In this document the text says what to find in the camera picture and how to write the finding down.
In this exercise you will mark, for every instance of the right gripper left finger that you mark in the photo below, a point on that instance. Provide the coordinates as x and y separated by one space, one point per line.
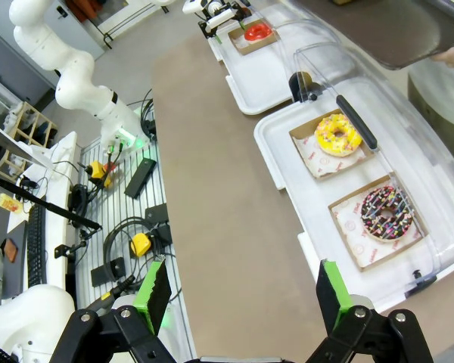
151 302

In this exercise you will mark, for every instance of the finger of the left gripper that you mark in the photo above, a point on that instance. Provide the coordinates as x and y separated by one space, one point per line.
242 23
208 30

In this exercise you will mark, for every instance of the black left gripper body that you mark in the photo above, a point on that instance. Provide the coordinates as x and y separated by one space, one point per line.
215 5

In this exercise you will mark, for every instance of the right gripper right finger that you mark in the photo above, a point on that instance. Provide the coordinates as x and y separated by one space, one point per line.
331 298

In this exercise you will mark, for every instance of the grey-brown serving tray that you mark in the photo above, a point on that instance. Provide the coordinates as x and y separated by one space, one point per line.
382 30

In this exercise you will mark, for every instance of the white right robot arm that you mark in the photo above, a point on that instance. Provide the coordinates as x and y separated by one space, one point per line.
22 314

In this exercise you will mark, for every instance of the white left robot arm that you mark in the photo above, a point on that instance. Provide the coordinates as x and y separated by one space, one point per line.
75 75

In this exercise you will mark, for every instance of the red glazed donut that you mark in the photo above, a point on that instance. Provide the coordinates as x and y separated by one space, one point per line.
249 35

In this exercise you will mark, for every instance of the brown cardboard donut tray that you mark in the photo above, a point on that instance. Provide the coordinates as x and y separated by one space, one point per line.
359 191
234 38
299 132

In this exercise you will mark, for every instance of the white donut case base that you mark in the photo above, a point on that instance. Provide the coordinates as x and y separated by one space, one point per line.
257 83
276 151

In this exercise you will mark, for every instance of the chocolate donut with coloured sprinkles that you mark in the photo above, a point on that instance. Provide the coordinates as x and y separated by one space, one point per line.
370 227

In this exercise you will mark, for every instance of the yellow glazed sprinkle donut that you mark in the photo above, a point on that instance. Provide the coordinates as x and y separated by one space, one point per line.
327 145

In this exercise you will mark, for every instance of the person's left hand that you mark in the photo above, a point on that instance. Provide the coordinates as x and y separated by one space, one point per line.
452 54

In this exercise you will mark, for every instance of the white printed paper liner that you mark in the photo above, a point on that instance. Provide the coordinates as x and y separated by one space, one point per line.
325 166
259 43
353 242

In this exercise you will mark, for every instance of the black plate with hole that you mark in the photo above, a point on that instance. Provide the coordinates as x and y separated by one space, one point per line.
106 272

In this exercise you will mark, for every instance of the yellow emergency stop button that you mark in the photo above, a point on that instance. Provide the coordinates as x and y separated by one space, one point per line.
97 169
140 244

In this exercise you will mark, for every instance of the small black box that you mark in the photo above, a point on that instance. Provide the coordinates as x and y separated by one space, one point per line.
162 234

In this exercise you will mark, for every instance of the black lid hinge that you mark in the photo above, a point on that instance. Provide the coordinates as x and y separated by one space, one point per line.
314 96
423 280
297 83

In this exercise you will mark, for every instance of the clear plastic case lid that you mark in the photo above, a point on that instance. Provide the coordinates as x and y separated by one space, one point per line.
420 151
325 49

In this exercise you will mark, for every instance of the short black metal plate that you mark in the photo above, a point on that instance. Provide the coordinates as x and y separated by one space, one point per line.
157 213

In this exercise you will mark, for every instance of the slotted metal mounting plate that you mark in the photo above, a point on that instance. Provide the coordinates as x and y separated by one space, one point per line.
109 204

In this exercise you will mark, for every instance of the black keyboard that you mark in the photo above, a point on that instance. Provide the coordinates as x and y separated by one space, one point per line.
36 246

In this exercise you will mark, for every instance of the white desk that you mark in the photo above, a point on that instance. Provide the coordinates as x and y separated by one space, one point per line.
58 211

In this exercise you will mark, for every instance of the black pole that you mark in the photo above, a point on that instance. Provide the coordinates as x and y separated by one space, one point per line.
41 202

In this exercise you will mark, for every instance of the small orange-brown pad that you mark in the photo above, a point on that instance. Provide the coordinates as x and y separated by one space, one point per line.
10 249

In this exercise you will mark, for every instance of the bottle with orange label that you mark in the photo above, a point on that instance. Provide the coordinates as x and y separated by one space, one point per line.
7 203

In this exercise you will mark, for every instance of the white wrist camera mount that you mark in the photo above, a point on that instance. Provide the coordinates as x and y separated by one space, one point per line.
219 18

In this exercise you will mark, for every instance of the black clamp mount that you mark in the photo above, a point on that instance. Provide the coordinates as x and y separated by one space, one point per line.
66 251

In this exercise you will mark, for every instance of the wooden shelf frame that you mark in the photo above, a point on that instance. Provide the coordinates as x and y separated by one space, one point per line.
26 132

